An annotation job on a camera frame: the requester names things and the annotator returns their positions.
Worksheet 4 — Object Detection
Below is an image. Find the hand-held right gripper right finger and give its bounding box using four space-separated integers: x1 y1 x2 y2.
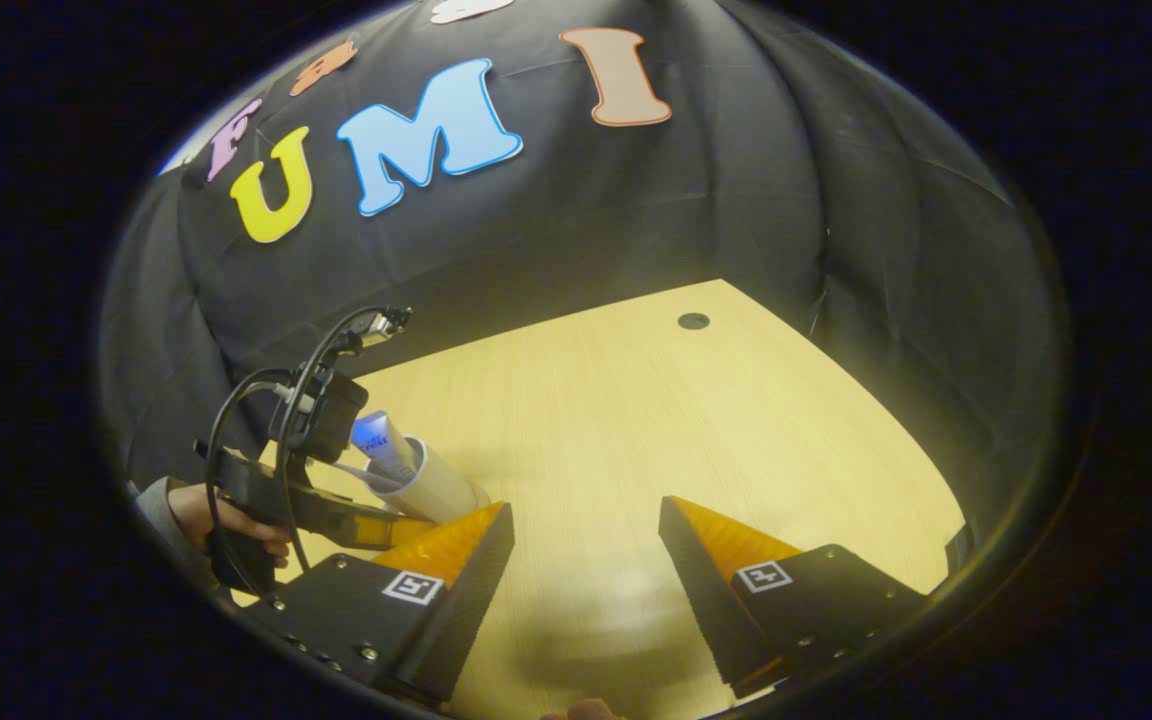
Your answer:
657 494 929 700

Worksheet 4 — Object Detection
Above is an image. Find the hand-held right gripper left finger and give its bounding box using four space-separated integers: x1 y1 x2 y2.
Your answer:
254 501 516 704

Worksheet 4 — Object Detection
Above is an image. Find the white toothpaste tube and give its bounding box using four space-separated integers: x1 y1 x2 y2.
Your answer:
350 409 424 488

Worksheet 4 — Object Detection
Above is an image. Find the white cup with wooden handle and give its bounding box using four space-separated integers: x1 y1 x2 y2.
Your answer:
364 435 493 528

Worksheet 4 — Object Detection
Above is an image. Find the wooden desktop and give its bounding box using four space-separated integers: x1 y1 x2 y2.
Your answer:
236 279 967 720

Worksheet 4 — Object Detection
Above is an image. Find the black backdrop cloth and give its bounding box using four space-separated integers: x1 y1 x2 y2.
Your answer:
101 0 1072 561

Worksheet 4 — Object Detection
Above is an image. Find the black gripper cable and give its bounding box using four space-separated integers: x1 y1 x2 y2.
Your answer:
203 307 382 583

